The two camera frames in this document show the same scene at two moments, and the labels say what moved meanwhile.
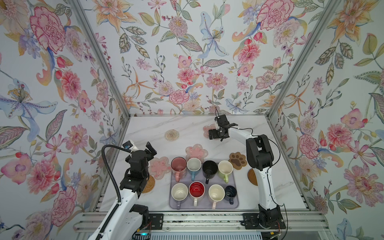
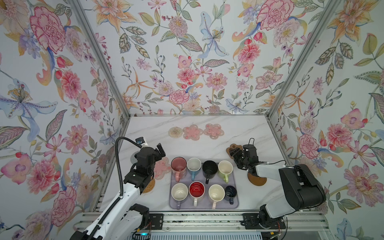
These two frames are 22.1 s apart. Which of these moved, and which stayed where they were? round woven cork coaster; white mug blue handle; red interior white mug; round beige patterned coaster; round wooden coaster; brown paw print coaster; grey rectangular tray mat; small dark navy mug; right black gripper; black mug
Moved: right black gripper; brown paw print coaster; round beige patterned coaster
Stayed: white mug blue handle; grey rectangular tray mat; round woven cork coaster; small dark navy mug; black mug; red interior white mug; round wooden coaster
